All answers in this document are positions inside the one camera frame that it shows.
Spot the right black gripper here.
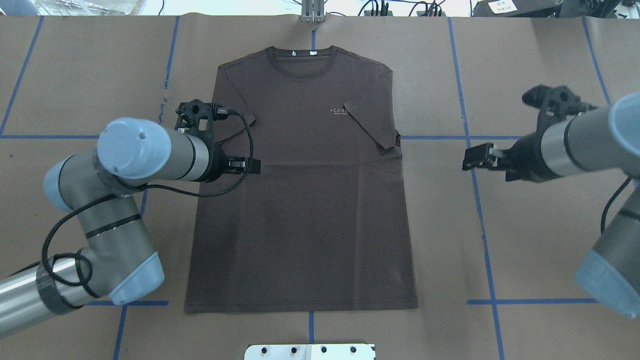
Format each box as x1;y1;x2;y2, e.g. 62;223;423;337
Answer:
462;135;556;183

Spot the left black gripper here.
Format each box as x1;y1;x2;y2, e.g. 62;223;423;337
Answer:
202;145;262;183

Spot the brown t-shirt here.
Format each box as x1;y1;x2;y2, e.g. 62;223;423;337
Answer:
183;46;419;313

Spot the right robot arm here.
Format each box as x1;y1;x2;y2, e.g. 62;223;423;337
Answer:
461;84;640;320

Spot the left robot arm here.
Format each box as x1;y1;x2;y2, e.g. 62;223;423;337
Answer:
1;117;260;338

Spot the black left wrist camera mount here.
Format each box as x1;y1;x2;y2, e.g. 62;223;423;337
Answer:
174;99;231;147

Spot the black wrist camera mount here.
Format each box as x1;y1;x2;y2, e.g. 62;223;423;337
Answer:
521;84;598;135
174;99;231;147

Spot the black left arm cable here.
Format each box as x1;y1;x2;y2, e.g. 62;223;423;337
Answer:
41;111;255;300

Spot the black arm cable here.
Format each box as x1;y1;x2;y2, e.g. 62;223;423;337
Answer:
41;111;255;300
600;176;633;235

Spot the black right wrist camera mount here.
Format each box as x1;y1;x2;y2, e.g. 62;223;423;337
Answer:
521;84;598;135

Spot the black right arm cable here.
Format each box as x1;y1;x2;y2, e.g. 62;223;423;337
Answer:
600;176;633;235

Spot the aluminium frame post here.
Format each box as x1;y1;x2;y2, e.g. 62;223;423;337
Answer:
297;0;326;24

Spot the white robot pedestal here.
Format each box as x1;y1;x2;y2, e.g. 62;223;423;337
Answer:
243;342;377;360

